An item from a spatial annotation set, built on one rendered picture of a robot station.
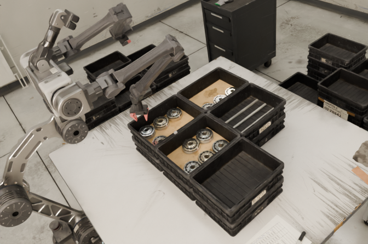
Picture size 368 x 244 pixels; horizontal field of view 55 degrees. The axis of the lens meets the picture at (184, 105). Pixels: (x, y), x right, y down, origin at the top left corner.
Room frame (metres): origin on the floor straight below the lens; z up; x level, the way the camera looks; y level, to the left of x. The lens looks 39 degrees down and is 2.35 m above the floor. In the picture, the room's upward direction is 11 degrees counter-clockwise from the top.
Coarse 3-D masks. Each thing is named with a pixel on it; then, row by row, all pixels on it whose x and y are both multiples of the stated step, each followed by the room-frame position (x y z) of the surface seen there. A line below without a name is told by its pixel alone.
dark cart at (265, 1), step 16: (208, 0) 3.40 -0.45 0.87; (240, 0) 3.26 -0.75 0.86; (256, 0) 3.13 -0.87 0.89; (272, 0) 3.25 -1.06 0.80; (208, 16) 3.31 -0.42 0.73; (224, 16) 3.07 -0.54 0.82; (240, 16) 3.03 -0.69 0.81; (256, 16) 3.13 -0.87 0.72; (272, 16) 3.25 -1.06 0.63; (208, 32) 3.34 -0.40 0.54; (224, 32) 3.09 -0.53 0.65; (240, 32) 3.03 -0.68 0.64; (256, 32) 3.13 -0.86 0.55; (272, 32) 3.25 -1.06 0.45; (208, 48) 3.34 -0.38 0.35; (224, 48) 3.11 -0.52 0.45; (240, 48) 3.02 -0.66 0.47; (256, 48) 3.13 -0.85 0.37; (272, 48) 3.25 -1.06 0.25; (240, 64) 3.01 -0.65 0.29; (256, 64) 3.12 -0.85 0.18
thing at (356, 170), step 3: (354, 168) 1.19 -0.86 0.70; (357, 168) 1.19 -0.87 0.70; (354, 171) 1.18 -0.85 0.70; (357, 171) 1.17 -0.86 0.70; (360, 171) 1.17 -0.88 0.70; (363, 171) 1.17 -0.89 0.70; (357, 174) 1.15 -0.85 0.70; (360, 174) 1.15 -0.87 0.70; (363, 174) 1.15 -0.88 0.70; (366, 174) 1.14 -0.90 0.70; (360, 177) 1.13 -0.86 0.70; (363, 177) 1.13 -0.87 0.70; (366, 177) 1.12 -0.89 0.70; (363, 180) 1.11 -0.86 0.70; (366, 180) 1.10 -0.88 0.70; (366, 183) 1.09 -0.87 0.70
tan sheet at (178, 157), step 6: (216, 138) 1.51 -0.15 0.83; (222, 138) 1.50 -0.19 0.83; (204, 144) 1.48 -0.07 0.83; (210, 144) 1.47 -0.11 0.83; (180, 150) 1.47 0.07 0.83; (204, 150) 1.43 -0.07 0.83; (210, 150) 1.42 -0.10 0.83; (168, 156) 1.44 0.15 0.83; (174, 156) 1.43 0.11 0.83; (180, 156) 1.42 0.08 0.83; (186, 156) 1.41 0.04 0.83; (192, 156) 1.40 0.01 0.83; (174, 162) 1.39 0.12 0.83; (180, 162) 1.38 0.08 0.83; (186, 162) 1.37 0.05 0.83
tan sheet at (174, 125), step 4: (184, 112) 1.80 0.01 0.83; (184, 116) 1.76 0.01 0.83; (188, 116) 1.76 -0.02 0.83; (180, 120) 1.73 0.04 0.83; (184, 120) 1.73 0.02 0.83; (188, 120) 1.72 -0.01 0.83; (152, 124) 1.75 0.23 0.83; (172, 124) 1.71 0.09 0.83; (176, 124) 1.70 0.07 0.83; (180, 124) 1.69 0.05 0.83; (184, 124) 1.69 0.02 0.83; (168, 128) 1.68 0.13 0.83; (172, 128) 1.67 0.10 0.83; (176, 128) 1.66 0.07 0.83; (156, 132) 1.67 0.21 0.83; (160, 132) 1.66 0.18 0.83; (164, 132) 1.65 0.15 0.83; (168, 132) 1.64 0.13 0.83; (172, 132) 1.64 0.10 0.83; (156, 136) 1.63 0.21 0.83; (148, 140) 1.61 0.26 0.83; (152, 140) 1.60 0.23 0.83
